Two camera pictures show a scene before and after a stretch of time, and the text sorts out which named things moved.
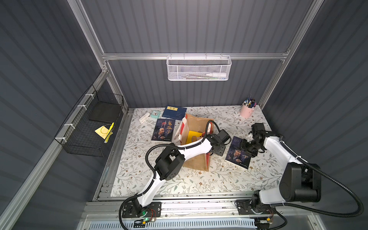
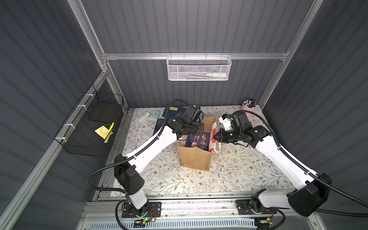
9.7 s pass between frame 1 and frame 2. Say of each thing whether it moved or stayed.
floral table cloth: stayed
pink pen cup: stayed
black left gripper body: moved
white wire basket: stayed
